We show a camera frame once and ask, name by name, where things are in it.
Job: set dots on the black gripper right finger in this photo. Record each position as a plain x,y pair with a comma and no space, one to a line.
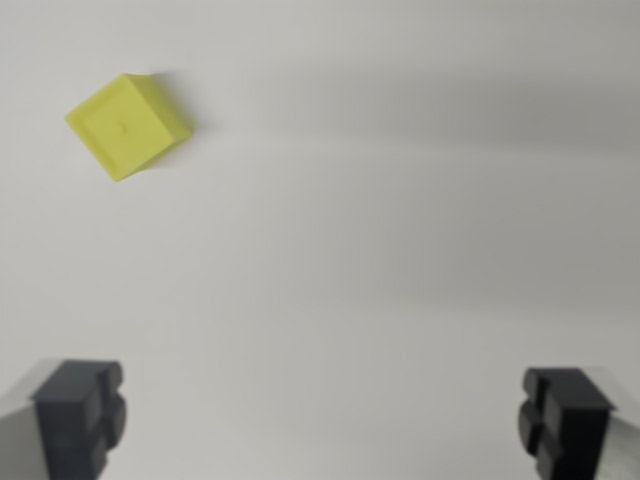
570,425

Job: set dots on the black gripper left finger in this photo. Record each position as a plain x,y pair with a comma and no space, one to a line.
70,425

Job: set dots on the yellow cube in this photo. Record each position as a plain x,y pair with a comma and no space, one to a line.
125,130

